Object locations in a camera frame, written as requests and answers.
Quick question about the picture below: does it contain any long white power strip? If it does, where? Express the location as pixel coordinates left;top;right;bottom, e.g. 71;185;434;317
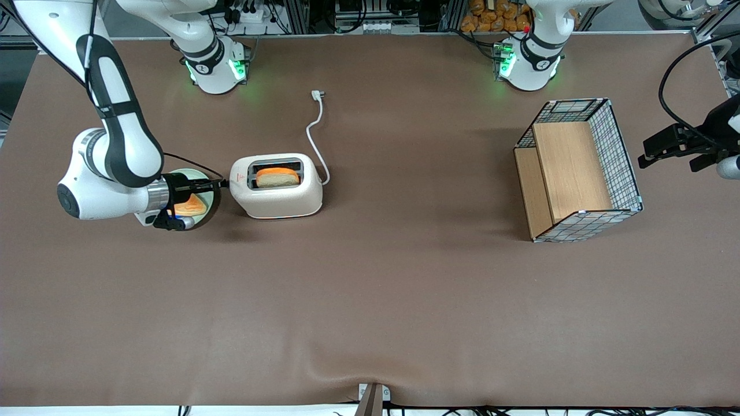
360;21;421;34

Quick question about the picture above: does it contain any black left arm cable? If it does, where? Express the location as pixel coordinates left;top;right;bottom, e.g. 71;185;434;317
658;32;740;145

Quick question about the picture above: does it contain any white two-slot toaster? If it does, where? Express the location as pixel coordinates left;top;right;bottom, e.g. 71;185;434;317
225;153;323;219

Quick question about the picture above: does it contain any white toaster power cord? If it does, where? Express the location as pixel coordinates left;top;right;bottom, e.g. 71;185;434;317
305;90;331;185

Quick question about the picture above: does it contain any orange triangular pastry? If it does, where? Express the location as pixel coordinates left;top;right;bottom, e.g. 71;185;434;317
173;195;208;217

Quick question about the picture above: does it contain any white power strip with plugs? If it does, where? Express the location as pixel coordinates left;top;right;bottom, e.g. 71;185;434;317
223;3;268;24

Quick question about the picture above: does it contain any wire basket with wooden shelf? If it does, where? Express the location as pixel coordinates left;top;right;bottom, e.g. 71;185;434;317
513;98;643;243

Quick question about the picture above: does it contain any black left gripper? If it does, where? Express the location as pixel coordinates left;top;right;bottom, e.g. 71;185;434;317
638;92;740;169

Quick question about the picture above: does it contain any bag of brown bread rolls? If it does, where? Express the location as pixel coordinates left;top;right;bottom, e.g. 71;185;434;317
460;0;532;34

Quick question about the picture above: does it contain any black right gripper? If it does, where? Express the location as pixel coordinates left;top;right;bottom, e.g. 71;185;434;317
168;172;230;204

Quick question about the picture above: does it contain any bread slice with orange crust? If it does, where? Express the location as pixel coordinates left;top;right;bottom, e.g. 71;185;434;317
256;168;301;188

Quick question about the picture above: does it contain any green round plate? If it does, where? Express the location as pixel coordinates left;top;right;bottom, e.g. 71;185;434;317
164;168;220;231

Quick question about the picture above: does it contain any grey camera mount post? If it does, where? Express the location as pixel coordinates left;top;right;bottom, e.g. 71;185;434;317
354;382;391;416

